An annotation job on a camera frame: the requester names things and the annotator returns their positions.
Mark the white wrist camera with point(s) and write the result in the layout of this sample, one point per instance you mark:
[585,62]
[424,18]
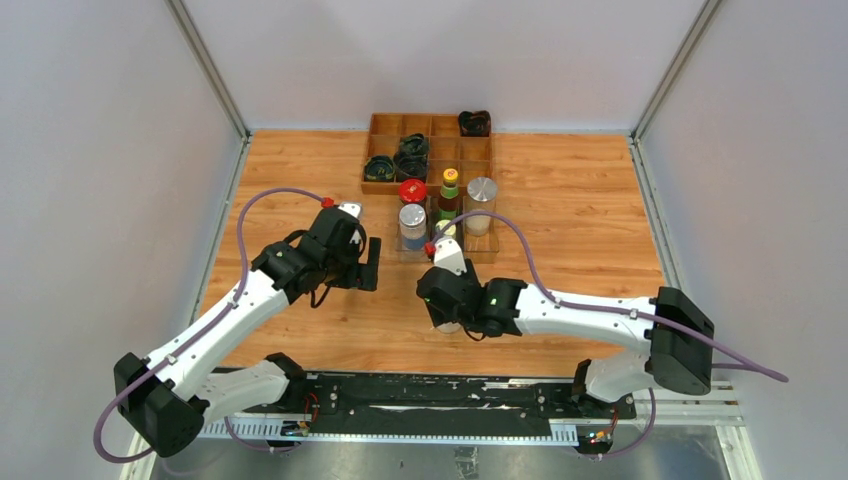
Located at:
[449,256]
[354,209]

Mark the black coil lower middle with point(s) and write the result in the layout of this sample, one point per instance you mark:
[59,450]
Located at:
[408,167]

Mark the silver lid spice jar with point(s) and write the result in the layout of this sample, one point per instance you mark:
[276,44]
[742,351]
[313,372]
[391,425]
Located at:
[413,227]

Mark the black coil top right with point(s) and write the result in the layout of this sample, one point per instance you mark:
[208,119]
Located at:
[474,124]

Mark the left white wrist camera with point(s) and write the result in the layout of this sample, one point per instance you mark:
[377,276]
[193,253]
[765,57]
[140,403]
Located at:
[354,209]

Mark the large silver lid jar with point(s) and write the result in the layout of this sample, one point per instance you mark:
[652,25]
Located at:
[481,196]

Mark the clear plastic organizer bin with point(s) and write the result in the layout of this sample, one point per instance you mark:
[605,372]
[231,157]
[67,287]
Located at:
[481,249]

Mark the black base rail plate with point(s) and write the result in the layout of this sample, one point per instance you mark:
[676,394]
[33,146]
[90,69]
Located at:
[331,406]

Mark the yellow lid spice jar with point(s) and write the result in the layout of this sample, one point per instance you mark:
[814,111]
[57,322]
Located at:
[446,229]

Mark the red lid chili jar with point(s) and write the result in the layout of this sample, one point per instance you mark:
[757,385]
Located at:
[413,192]

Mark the wooden compartment tray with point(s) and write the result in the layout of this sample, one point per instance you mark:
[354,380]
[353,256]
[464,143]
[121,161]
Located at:
[472,157]

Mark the black lid grinder jar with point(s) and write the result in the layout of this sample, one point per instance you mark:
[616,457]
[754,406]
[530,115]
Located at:
[449,328]

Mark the yellow cap sauce bottle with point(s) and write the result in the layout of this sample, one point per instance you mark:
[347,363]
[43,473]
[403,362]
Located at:
[449,196]

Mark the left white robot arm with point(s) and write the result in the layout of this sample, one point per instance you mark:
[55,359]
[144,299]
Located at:
[169,395]

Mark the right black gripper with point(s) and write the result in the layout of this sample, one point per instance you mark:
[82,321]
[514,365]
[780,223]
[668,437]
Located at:
[440,317]

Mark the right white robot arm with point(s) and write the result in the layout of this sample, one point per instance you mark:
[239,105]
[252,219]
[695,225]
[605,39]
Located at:
[664,338]

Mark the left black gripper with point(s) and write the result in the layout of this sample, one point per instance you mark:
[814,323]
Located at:
[362,276]

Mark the black green coil middle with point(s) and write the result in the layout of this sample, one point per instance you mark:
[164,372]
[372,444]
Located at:
[414,145]

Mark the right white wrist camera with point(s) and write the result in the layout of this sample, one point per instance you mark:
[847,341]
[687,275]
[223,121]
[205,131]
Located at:
[449,256]

